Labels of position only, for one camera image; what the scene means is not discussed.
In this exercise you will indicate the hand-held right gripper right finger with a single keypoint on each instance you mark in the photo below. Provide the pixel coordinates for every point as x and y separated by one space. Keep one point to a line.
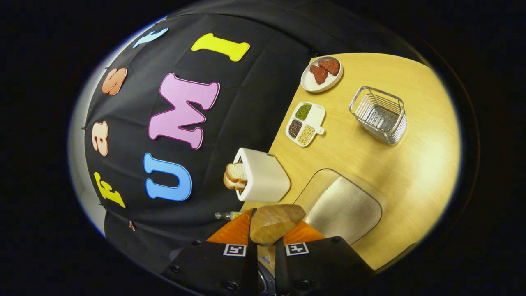
320 263

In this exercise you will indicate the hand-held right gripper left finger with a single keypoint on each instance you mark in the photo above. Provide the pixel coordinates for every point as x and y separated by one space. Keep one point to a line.
205 267

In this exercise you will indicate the wooden spoon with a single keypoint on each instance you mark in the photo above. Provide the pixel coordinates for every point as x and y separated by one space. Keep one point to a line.
275 224

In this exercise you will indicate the clear plastic rice box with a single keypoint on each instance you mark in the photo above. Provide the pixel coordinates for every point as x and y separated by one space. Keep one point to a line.
312 183

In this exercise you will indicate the small clear glass bottle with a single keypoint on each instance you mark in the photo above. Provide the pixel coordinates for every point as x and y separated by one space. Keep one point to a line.
228 215

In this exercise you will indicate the white toaster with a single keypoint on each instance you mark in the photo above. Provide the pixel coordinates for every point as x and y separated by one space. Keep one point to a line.
265 176

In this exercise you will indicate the pale yellow soybeans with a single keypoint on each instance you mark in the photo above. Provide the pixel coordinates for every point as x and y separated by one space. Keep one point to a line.
306 135

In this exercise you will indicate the dark brown beans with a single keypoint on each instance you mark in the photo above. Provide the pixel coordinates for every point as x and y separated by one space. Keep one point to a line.
295 128

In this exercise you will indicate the white divided dish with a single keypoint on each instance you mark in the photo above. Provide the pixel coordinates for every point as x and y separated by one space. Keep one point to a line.
316 119

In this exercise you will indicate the green mung beans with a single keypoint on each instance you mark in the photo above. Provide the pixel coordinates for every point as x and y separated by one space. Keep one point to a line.
303 112

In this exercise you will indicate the round white plate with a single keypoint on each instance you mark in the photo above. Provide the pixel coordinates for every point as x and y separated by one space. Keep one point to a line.
312 86

